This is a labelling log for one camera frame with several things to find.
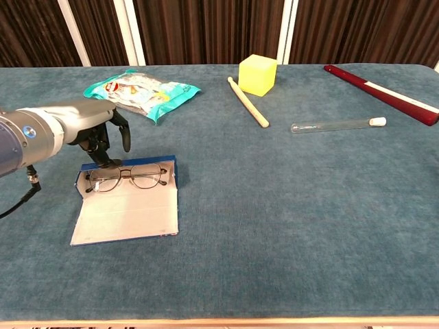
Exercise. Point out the wooden drumstick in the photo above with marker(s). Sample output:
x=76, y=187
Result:
x=247, y=103

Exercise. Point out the glass test tube white stopper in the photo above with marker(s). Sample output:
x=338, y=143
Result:
x=343, y=124

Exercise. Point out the thin white frame post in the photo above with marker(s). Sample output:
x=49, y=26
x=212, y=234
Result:
x=74, y=32

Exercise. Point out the teal snack bag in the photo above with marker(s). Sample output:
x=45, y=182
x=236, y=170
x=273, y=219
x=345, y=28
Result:
x=151, y=92

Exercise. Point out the teal table cloth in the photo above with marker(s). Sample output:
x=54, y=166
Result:
x=240, y=240

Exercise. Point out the blue glasses case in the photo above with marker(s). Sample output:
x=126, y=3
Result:
x=127, y=216

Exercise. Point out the thin-framed eyeglasses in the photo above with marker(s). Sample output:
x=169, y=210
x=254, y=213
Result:
x=146, y=176

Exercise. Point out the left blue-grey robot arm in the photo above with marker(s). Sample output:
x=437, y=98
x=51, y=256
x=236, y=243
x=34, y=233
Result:
x=20, y=144

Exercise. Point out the dark brown pleated curtain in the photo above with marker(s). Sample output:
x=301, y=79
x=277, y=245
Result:
x=205, y=31

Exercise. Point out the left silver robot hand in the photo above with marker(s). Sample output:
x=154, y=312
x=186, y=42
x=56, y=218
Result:
x=85, y=116

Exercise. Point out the yellow cube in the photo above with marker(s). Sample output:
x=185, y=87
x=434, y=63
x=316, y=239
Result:
x=257, y=77

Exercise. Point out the wide white frame post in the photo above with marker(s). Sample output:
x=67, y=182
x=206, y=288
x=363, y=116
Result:
x=130, y=32

